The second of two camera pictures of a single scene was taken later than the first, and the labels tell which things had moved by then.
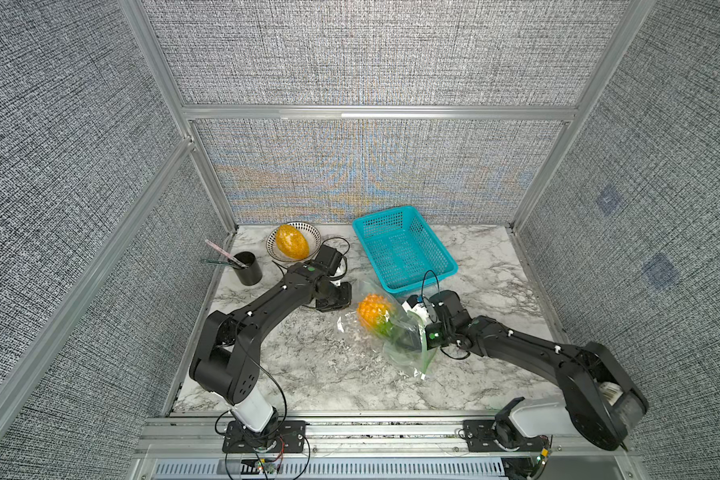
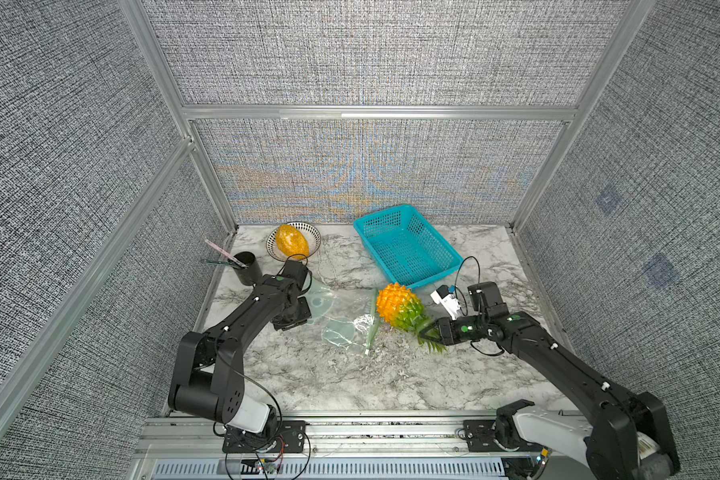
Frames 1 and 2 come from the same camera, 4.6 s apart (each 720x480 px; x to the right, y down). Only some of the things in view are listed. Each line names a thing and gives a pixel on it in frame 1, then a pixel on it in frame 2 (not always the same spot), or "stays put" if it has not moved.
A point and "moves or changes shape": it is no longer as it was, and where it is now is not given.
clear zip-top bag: (383, 320) moves or changes shape
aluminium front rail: (193, 449) stays put
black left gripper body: (336, 297) to (293, 317)
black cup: (252, 274) stays put
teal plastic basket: (402, 250) stays put
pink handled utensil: (227, 254) stays put
